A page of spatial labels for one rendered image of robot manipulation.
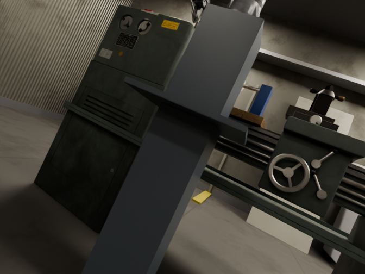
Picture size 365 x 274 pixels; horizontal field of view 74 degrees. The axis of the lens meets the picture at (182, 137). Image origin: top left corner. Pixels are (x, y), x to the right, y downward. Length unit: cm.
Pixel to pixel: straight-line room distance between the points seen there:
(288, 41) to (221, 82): 407
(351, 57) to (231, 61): 418
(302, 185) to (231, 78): 52
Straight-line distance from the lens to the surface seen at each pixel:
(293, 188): 106
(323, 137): 109
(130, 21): 169
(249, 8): 95
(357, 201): 126
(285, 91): 450
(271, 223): 364
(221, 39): 86
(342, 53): 492
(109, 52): 164
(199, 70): 82
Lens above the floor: 64
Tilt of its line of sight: 1 degrees up
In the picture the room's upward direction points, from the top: 25 degrees clockwise
